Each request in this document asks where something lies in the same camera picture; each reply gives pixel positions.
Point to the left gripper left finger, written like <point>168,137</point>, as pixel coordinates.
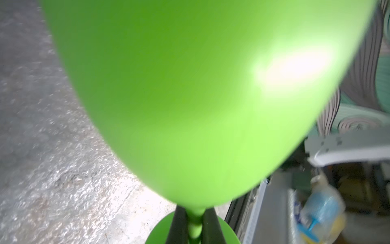
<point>178,233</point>

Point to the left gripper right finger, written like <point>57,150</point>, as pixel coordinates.
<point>212,231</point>

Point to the clear bubble wrap sheet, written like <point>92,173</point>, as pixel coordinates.
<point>60,183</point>

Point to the green plastic wine glass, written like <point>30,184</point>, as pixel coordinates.
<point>202,100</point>

